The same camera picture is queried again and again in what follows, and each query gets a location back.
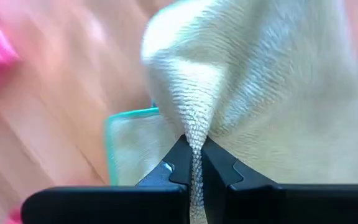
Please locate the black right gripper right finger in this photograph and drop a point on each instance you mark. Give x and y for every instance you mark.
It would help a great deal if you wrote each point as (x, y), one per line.
(291, 205)

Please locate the green microfiber towel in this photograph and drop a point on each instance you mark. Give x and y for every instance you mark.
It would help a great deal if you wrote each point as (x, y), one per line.
(259, 93)

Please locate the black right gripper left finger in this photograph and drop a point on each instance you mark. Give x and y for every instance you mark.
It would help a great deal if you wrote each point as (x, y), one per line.
(104, 205)

